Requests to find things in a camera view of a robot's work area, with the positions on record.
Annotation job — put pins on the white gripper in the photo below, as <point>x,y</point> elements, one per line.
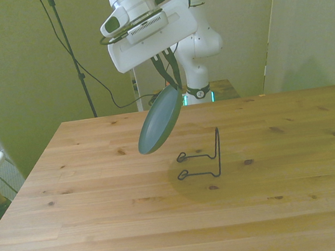
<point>147,50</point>

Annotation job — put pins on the blue round plate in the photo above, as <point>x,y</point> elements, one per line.
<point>161,120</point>

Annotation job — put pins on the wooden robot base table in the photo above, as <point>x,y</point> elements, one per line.
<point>224,90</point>

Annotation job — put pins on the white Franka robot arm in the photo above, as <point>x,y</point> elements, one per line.
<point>201,46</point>

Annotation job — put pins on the black tripod stand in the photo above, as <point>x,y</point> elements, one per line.
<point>81,77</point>

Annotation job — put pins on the white partition panel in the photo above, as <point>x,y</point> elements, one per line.
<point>304,25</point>

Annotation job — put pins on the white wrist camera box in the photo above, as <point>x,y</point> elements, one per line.
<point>147,26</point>

